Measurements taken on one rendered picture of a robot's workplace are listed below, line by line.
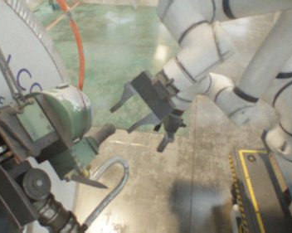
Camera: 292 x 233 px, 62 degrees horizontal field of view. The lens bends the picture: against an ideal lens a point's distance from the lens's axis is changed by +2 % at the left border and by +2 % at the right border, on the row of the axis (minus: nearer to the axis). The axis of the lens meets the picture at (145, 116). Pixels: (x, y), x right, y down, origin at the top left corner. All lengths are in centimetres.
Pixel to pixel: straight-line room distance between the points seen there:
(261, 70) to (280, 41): 9
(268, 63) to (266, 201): 63
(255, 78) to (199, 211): 88
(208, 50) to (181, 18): 10
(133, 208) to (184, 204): 29
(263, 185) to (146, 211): 62
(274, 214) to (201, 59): 78
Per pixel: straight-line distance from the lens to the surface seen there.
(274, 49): 77
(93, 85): 230
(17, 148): 46
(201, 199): 148
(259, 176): 125
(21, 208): 47
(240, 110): 81
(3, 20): 63
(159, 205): 144
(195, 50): 58
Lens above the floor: 127
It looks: 42 degrees down
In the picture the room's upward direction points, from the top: 1 degrees counter-clockwise
